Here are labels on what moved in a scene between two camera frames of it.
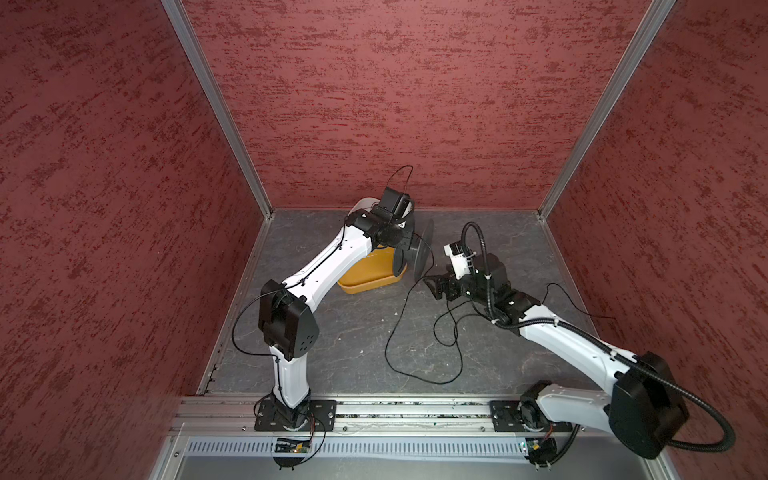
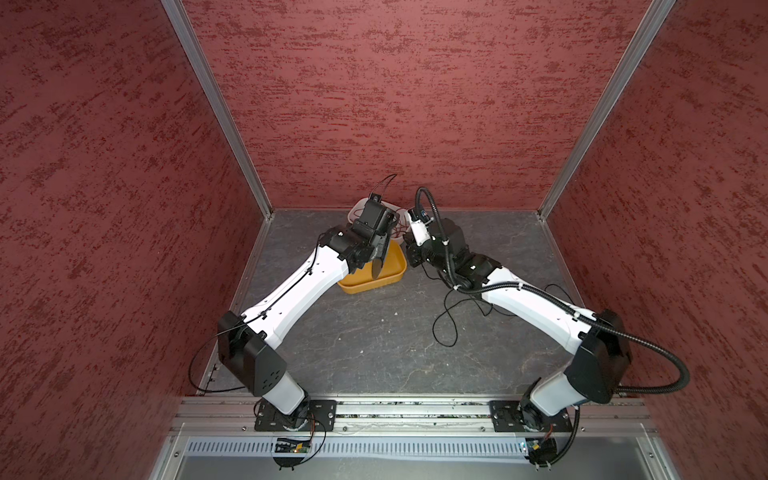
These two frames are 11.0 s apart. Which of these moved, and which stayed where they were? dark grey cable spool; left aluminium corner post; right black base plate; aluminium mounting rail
Moved: dark grey cable spool
Stayed: aluminium mounting rail; right black base plate; left aluminium corner post
